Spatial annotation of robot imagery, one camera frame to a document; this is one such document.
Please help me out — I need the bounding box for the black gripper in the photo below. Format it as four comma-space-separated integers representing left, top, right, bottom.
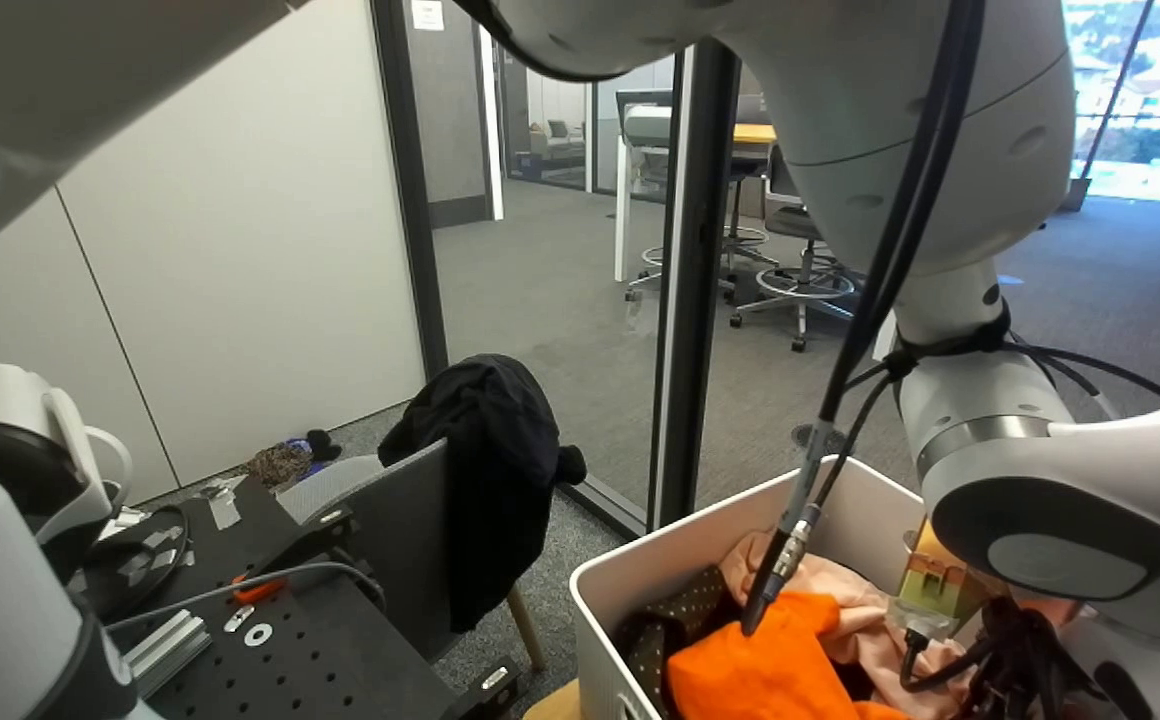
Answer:
908, 596, 1142, 720

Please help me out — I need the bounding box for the peach shirt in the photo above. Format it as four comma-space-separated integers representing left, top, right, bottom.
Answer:
716, 523, 1074, 720

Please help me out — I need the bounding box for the orange shirt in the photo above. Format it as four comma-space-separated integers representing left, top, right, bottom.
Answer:
664, 589, 910, 720

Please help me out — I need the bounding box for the dark green dotted garment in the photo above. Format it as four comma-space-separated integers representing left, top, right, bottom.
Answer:
611, 565, 744, 720

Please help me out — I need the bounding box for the white plastic storage bin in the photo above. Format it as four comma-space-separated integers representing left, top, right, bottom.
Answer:
565, 452, 1160, 720

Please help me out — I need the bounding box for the black jacket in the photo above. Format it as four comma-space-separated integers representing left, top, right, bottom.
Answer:
377, 351, 592, 634

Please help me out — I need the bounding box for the wooden top office desk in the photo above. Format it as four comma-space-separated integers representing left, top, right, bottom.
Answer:
611, 90, 781, 292

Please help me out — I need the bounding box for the white paper tag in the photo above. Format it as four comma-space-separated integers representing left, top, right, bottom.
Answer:
204, 482, 242, 536

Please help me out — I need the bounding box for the short aluminium profile piece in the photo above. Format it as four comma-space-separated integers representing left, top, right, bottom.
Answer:
116, 603, 216, 696

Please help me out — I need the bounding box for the black clamp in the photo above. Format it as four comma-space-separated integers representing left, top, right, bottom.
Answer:
85, 514, 195, 593

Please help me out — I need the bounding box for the office chair with ring footrest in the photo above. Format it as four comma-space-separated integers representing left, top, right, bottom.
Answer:
726, 170, 864, 354

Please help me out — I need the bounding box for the black cable bundle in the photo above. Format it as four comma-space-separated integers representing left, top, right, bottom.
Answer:
735, 0, 1160, 634

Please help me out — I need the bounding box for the black glass partition frame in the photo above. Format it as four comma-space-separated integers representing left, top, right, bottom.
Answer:
367, 0, 744, 530

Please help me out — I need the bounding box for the orange handled tool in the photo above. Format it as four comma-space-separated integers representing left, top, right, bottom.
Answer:
224, 574, 290, 609

